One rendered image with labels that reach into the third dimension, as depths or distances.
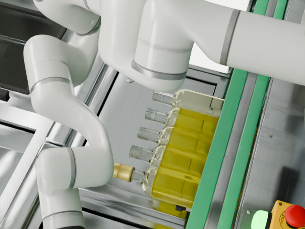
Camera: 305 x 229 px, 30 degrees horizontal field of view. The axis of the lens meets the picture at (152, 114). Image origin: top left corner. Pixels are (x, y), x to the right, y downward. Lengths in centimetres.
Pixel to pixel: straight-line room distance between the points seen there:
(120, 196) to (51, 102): 39
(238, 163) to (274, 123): 12
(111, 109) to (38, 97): 48
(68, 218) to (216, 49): 40
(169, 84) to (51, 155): 24
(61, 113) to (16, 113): 49
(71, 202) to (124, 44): 30
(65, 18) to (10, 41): 65
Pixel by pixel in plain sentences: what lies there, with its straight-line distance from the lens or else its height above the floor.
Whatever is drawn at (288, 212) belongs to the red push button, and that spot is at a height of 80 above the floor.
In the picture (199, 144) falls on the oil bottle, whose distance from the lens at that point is 130.
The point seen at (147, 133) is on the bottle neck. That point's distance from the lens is 133.
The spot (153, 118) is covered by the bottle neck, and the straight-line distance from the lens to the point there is 136.
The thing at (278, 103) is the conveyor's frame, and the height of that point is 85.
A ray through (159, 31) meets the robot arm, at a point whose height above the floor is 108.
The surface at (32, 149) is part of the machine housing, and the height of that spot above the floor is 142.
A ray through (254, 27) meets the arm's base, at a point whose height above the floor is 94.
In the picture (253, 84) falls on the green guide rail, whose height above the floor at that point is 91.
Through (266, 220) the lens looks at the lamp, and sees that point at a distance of 102.
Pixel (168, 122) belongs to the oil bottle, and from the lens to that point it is 134.
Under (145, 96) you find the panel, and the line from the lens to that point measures 157.
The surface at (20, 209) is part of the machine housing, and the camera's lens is 140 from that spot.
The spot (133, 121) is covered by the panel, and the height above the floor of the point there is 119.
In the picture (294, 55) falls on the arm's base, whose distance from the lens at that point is 92.
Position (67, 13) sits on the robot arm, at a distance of 116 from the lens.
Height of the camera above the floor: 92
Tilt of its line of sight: 9 degrees up
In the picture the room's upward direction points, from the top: 75 degrees counter-clockwise
